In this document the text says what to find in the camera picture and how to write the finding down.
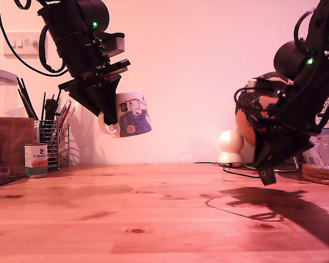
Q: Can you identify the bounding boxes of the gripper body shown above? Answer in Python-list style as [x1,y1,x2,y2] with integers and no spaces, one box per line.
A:
[55,31,132,94]

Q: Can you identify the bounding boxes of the dark cup-shaped coffee capsule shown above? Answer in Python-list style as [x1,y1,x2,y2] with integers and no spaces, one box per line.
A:
[258,161,277,187]

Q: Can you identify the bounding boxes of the white mug with cartoon print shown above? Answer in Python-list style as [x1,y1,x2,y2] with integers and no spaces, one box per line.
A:
[98,89,154,139]

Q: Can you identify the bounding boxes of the red pencils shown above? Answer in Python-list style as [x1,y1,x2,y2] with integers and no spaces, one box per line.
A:
[57,99,73,129]

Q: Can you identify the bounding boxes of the thin black stick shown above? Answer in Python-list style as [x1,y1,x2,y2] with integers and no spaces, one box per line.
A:
[54,87,63,121]
[41,92,48,129]

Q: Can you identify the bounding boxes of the cork globe with dark continents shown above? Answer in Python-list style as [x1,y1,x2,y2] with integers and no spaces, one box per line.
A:
[235,71,290,147]

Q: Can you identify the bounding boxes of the white two-ball lamp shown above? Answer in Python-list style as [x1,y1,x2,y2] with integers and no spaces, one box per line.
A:
[218,129,246,169]

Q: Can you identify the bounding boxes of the brown brush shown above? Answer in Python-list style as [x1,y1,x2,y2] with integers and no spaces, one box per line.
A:
[45,94,59,129]

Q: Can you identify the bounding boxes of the black chopstick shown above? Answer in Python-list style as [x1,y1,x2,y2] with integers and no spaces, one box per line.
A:
[21,78,41,121]
[17,88,31,118]
[16,76,36,119]

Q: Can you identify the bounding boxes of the white tin can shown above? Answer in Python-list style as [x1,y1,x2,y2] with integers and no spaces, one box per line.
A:
[24,143,49,179]

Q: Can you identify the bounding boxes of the glass storage jar with lid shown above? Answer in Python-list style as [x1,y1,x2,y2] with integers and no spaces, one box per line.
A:
[0,68,20,119]

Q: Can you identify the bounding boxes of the brown cardboard box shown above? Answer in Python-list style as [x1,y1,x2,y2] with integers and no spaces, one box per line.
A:
[0,116,36,178]

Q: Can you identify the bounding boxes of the metal ring globe stand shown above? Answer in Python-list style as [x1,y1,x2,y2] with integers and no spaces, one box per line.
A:
[245,157,300,173]

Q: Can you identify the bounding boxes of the thin black lamp cable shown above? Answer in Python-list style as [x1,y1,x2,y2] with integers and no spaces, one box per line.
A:
[194,161,261,179]

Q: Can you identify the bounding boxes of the grey camera box gripper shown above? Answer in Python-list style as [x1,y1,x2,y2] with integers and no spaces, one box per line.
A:
[100,32,126,57]

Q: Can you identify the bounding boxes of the thick black arm cable loop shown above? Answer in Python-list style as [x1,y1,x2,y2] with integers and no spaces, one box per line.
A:
[39,24,67,74]

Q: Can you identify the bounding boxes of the black cable loop gripper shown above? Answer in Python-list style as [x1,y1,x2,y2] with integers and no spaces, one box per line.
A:
[234,84,281,116]

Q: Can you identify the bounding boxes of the long thin black arm cable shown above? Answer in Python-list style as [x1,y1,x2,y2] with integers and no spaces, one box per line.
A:
[0,0,71,78]

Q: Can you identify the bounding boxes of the white wall light switch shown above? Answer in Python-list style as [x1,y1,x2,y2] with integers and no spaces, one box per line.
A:
[3,31,48,59]

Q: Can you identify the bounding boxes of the wire utensil holder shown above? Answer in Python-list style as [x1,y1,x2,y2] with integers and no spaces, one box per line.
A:
[39,119,71,171]

